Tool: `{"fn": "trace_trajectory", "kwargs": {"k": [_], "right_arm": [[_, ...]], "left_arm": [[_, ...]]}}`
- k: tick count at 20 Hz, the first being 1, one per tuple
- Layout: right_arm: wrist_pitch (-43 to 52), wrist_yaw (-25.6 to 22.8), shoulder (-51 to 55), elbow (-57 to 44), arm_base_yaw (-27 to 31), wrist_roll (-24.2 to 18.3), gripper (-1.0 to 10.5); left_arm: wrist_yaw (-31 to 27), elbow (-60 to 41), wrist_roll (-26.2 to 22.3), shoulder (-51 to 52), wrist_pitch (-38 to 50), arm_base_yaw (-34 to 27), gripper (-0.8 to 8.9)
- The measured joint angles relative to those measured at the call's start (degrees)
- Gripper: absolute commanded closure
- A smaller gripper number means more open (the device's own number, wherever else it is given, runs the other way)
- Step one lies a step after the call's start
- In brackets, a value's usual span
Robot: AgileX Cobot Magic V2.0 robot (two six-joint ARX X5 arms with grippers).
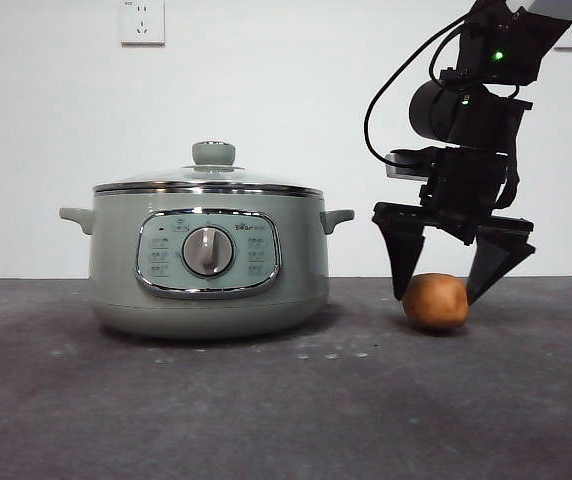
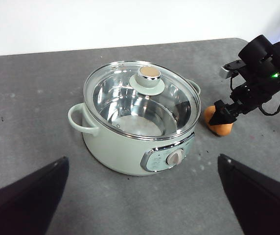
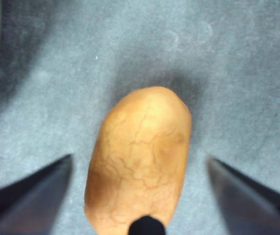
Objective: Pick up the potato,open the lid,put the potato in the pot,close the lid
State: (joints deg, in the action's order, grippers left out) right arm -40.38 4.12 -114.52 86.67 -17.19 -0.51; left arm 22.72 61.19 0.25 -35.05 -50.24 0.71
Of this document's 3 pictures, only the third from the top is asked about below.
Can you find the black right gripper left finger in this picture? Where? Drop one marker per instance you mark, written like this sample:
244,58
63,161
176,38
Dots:
27,203

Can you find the brown potato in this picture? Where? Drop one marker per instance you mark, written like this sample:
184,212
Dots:
140,156

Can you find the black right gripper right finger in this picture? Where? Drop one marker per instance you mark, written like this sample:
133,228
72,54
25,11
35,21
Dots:
252,208

